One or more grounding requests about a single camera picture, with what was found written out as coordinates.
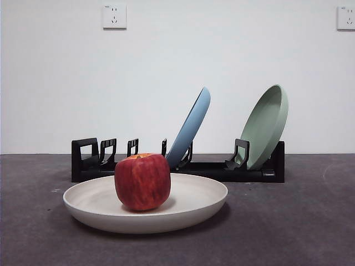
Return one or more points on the red apple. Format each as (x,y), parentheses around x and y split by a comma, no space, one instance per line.
(142,183)

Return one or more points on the pale cream round plate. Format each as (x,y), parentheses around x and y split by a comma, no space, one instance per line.
(194,205)

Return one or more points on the blue round plate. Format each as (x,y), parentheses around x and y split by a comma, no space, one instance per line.
(191,124)

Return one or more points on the black plastic plate rack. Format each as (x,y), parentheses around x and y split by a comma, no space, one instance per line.
(244,176)

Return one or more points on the pale green round plate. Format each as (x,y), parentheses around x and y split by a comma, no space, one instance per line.
(263,124)

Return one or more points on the white wall socket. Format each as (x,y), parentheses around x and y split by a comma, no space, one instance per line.
(346,19)
(115,16)

